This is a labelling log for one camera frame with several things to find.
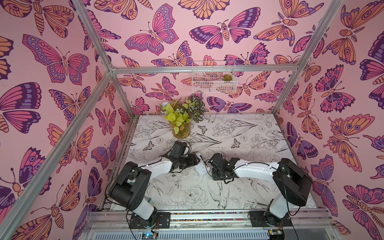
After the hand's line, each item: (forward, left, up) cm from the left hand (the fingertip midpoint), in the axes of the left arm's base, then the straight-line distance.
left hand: (198, 160), depth 90 cm
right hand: (-7, -10, -4) cm, 13 cm away
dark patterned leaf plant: (+27, +1, +18) cm, 32 cm away
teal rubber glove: (-21, +26, -4) cm, 34 cm away
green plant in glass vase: (+23, +13, +17) cm, 31 cm away
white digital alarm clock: (-4, -2, 0) cm, 5 cm away
